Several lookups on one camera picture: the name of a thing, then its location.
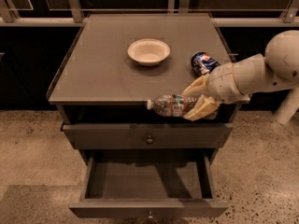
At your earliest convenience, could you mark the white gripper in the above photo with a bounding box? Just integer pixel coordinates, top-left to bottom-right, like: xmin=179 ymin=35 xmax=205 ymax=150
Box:
xmin=182 ymin=63 xmax=249 ymax=121

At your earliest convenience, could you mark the clear plastic water bottle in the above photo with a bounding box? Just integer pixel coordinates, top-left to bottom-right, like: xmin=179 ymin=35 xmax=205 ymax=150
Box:
xmin=147 ymin=94 xmax=198 ymax=118

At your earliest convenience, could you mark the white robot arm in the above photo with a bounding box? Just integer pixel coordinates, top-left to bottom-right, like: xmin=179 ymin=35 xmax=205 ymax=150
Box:
xmin=182 ymin=30 xmax=299 ymax=121

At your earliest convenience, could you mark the round top drawer knob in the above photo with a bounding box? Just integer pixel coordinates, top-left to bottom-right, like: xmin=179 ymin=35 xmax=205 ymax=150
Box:
xmin=146 ymin=135 xmax=154 ymax=145

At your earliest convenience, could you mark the round drawer knob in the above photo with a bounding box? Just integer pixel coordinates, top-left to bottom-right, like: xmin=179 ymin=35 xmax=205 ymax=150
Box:
xmin=146 ymin=135 xmax=154 ymax=145
xmin=148 ymin=211 xmax=154 ymax=220

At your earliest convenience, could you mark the grey drawer cabinet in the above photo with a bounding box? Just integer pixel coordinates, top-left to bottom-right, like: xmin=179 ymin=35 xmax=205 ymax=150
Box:
xmin=46 ymin=12 xmax=251 ymax=166

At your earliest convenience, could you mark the grey top drawer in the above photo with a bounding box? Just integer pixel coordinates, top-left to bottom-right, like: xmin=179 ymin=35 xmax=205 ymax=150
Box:
xmin=63 ymin=123 xmax=233 ymax=150

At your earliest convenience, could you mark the grey open middle drawer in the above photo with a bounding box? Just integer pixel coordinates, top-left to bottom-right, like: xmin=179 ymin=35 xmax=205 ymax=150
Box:
xmin=69 ymin=149 xmax=228 ymax=218

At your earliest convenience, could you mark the round middle drawer knob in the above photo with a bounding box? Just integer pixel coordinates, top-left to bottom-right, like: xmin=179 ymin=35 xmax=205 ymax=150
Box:
xmin=148 ymin=211 xmax=154 ymax=220

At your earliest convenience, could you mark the blue Pepsi can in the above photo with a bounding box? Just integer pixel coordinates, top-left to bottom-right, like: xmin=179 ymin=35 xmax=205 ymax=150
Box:
xmin=191 ymin=52 xmax=220 ymax=77

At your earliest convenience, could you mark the white paper bowl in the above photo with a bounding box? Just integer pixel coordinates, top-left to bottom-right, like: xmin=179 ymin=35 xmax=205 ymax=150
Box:
xmin=127 ymin=38 xmax=170 ymax=66

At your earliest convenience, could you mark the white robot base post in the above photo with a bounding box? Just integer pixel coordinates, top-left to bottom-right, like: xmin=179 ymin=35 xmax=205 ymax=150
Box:
xmin=275 ymin=88 xmax=299 ymax=125

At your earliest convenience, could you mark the metal railing frame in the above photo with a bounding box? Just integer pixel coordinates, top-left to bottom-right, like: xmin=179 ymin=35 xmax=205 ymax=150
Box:
xmin=1 ymin=0 xmax=299 ymax=27

